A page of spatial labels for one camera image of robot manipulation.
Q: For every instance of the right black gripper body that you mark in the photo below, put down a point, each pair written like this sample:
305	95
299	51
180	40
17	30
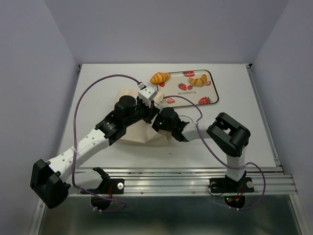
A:
159	123

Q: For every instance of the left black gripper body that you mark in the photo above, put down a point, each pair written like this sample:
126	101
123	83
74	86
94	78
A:
142	111

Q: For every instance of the beige paper bag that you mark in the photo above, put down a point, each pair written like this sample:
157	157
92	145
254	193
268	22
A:
142	133

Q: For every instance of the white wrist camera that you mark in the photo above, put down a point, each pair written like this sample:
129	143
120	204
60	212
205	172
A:
146	94
163	104

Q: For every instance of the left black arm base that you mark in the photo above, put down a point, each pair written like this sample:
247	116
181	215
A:
102	200

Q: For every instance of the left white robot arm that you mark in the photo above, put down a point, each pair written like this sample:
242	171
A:
49	178

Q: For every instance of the strawberry print tray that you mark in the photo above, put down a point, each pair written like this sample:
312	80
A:
178	91

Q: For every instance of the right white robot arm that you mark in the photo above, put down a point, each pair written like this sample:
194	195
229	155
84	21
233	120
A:
227	133

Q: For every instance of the fake croissant bread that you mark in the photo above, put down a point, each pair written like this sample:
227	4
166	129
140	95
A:
198	82
159	77

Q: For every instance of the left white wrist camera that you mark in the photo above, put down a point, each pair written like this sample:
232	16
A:
146	94

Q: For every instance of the aluminium mounting rail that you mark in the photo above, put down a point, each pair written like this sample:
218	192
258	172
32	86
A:
194	181

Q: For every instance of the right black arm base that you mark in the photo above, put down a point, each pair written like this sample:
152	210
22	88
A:
221	186

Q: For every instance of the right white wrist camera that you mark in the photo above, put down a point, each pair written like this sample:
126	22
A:
163	104

